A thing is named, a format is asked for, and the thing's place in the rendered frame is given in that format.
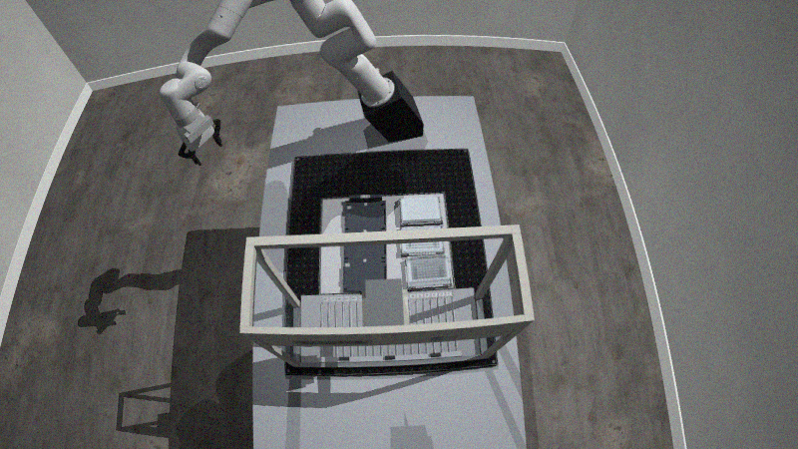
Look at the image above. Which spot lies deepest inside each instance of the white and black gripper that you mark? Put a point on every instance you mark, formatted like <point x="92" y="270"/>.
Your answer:
<point x="198" y="142"/>

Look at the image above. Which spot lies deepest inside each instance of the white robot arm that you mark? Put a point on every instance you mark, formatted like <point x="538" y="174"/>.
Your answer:
<point x="342" y="51"/>

